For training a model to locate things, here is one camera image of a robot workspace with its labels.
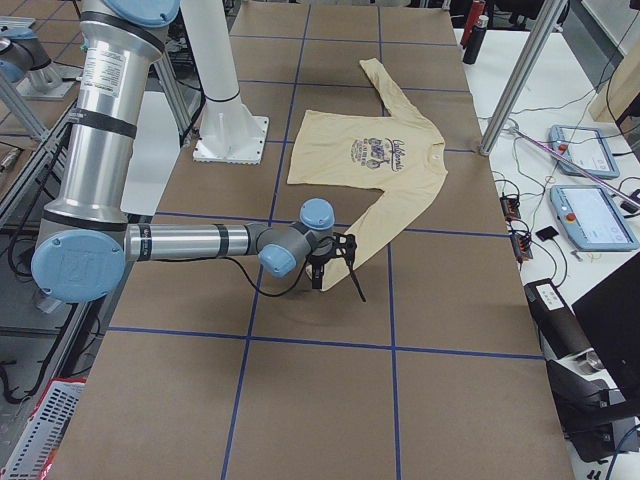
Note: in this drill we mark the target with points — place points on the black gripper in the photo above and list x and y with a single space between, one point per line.
317 261

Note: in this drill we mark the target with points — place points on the beige long-sleeve printed shirt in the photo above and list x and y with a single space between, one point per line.
400 155

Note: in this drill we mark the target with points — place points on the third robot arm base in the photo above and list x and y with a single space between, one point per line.
26 64

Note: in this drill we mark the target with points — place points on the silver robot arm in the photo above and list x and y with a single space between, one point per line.
85 239

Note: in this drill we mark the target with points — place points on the red circuit board upper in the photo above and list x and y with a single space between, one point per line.
510 208

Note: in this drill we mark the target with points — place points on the red circuit board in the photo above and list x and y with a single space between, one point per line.
521 245
510 208

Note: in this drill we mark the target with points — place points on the red circuit board lower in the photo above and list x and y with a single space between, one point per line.
521 245

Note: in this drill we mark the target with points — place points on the black bottle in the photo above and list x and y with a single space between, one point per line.
475 40

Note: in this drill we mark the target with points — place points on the lower blue teach pendant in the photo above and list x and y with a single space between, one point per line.
591 220

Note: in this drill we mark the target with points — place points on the blue teach pendant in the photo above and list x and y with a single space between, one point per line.
585 147
591 220

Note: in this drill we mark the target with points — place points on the upper blue teach pendant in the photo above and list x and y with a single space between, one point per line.
585 147

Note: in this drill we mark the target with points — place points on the black monitor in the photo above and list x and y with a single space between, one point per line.
608 314

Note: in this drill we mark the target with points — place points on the black desktop device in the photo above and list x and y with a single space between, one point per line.
594 415

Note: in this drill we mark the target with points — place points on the red white plastic basket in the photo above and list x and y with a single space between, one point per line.
33 456

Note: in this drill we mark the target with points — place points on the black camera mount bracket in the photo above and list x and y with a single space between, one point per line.
345 247

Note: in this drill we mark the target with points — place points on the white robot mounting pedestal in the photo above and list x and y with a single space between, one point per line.
228 132

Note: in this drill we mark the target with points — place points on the aluminium frame post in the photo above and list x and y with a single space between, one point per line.
537 38

